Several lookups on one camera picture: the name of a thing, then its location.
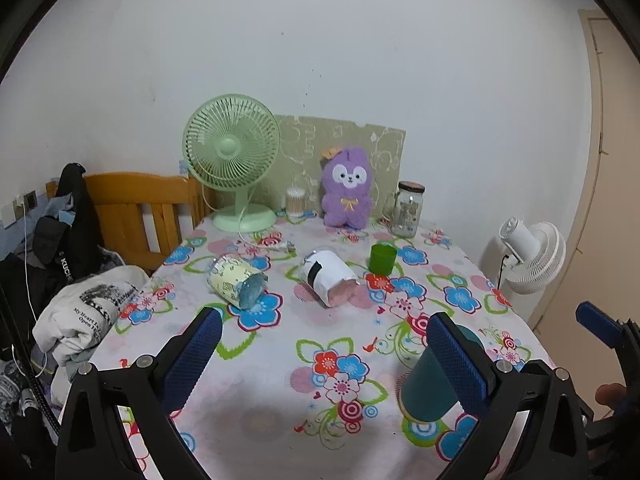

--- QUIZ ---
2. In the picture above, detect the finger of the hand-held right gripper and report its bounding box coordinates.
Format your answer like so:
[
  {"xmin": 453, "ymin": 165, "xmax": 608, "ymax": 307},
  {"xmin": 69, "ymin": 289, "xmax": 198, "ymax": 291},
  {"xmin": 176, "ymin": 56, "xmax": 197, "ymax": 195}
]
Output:
[{"xmin": 575, "ymin": 301, "xmax": 640, "ymax": 392}]

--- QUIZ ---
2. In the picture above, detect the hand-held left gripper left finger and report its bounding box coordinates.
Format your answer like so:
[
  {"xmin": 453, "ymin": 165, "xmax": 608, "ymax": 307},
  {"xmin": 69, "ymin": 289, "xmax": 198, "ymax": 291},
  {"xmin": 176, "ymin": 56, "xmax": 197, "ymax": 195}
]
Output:
[{"xmin": 54, "ymin": 306, "xmax": 224, "ymax": 480}]

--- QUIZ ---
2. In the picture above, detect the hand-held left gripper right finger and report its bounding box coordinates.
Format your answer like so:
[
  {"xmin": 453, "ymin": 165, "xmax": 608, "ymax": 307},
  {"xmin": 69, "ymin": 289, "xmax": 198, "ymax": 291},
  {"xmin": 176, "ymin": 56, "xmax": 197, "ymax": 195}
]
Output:
[{"xmin": 426, "ymin": 311, "xmax": 593, "ymax": 480}]

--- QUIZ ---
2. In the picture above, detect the teal cup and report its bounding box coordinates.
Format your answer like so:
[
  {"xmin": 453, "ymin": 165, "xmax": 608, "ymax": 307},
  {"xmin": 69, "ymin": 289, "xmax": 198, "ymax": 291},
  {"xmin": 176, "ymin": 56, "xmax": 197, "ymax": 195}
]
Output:
[{"xmin": 398, "ymin": 324, "xmax": 488, "ymax": 423}]

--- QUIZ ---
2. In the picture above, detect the yellow patterned cup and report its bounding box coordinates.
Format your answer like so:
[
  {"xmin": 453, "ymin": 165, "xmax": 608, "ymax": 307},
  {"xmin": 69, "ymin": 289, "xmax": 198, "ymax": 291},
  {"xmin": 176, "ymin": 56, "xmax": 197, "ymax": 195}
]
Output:
[{"xmin": 206, "ymin": 253, "xmax": 268, "ymax": 309}]

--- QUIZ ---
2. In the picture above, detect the small green cup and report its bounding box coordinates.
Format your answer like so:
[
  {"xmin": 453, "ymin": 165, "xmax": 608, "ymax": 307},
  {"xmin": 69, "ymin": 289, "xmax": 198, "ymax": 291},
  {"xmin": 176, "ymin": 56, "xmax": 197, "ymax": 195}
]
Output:
[{"xmin": 369, "ymin": 242, "xmax": 397, "ymax": 276}]

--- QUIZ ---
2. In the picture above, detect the white cup with black stripe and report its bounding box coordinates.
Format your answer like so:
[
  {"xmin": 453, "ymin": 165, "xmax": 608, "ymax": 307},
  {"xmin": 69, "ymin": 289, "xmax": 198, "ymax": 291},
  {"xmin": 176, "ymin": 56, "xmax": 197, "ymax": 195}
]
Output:
[{"xmin": 302, "ymin": 248, "xmax": 359, "ymax": 308}]

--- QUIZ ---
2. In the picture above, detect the person's right hand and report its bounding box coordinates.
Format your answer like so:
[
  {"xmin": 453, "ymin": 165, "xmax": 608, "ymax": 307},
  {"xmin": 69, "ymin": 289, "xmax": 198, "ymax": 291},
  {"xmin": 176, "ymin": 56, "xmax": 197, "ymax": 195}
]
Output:
[{"xmin": 595, "ymin": 383, "xmax": 627, "ymax": 408}]

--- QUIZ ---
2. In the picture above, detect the white fan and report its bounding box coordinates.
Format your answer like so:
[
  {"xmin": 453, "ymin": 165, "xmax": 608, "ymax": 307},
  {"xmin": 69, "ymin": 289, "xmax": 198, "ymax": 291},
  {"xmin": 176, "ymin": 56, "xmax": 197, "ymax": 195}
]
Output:
[{"xmin": 477, "ymin": 216, "xmax": 567, "ymax": 296}]

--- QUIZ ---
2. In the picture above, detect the white printed shirt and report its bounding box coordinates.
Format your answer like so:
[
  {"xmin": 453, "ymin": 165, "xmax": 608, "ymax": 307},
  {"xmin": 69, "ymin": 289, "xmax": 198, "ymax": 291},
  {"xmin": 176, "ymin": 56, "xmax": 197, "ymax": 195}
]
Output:
[{"xmin": 32, "ymin": 265, "xmax": 151, "ymax": 368}]

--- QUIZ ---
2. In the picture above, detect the glass jar with lid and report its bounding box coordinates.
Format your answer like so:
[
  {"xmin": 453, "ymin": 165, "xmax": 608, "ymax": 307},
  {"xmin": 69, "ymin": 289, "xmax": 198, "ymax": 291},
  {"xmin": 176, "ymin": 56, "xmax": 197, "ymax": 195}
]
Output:
[{"xmin": 381, "ymin": 181, "xmax": 426, "ymax": 238}]

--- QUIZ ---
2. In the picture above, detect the beige door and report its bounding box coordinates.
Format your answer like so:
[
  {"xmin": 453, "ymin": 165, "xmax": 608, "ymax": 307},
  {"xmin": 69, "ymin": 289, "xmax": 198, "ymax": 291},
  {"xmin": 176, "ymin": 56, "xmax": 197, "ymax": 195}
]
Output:
[{"xmin": 527, "ymin": 7, "xmax": 640, "ymax": 341}]

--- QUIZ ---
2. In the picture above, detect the black jacket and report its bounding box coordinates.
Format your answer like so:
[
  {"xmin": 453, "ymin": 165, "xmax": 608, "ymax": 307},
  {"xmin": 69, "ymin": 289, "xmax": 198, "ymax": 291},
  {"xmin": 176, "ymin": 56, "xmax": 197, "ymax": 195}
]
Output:
[{"xmin": 0, "ymin": 162, "xmax": 108, "ymax": 321}]

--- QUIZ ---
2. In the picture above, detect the wooden chair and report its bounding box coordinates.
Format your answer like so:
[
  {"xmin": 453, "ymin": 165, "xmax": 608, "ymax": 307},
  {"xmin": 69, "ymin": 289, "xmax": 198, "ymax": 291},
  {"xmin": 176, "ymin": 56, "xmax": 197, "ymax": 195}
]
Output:
[{"xmin": 46, "ymin": 172, "xmax": 213, "ymax": 273}]

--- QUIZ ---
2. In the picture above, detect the cotton swab container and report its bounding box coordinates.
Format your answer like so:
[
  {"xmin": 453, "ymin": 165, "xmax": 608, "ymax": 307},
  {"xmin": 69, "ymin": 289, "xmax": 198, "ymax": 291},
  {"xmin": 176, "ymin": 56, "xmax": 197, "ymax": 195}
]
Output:
[{"xmin": 285, "ymin": 187, "xmax": 307, "ymax": 218}]

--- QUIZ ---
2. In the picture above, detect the patterned dark cloth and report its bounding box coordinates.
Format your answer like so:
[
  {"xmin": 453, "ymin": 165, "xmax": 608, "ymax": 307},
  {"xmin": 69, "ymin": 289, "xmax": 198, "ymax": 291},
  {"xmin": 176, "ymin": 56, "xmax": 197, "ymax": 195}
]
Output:
[{"xmin": 0, "ymin": 367, "xmax": 33, "ymax": 428}]

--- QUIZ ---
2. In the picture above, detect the purple plush toy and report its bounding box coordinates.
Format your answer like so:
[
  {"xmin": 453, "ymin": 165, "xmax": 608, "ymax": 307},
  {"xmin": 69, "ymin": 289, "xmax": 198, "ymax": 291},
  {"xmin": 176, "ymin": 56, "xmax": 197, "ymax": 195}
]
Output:
[{"xmin": 320, "ymin": 146, "xmax": 375, "ymax": 227}]

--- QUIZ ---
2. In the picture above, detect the green desk fan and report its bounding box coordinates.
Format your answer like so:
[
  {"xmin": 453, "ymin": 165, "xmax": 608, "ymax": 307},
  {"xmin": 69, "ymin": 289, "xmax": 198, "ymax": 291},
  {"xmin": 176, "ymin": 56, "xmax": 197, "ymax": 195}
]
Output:
[{"xmin": 181, "ymin": 94, "xmax": 281, "ymax": 233}]

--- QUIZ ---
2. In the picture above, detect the beige patterned board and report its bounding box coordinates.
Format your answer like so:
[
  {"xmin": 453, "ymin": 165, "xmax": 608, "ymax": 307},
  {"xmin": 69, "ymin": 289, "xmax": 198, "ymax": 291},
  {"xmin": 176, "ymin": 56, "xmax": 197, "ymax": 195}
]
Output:
[{"xmin": 272, "ymin": 115, "xmax": 407, "ymax": 221}]

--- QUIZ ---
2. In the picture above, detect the white cable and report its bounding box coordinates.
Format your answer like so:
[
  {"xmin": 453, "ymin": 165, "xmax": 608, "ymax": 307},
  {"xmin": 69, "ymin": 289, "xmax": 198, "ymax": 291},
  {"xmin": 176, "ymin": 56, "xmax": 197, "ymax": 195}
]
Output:
[{"xmin": 20, "ymin": 200, "xmax": 41, "ymax": 323}]

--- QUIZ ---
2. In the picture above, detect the wall socket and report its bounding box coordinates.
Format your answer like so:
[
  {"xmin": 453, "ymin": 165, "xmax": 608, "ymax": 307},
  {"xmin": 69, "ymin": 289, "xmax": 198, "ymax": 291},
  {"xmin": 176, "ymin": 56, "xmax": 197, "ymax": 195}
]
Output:
[{"xmin": 12, "ymin": 190, "xmax": 38, "ymax": 221}]

